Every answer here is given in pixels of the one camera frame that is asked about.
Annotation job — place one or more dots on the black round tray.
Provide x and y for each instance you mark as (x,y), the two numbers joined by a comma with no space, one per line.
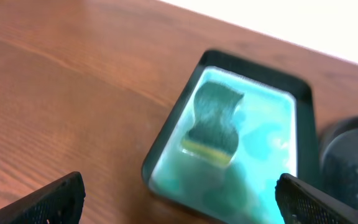
(339,161)

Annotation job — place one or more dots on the green yellow scrub sponge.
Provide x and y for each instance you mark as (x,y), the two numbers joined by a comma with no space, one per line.
(214,136)

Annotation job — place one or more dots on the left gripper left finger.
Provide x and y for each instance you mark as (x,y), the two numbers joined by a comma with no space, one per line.
(60,202)

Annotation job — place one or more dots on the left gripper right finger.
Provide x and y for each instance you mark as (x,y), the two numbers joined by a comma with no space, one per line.
(301,203)

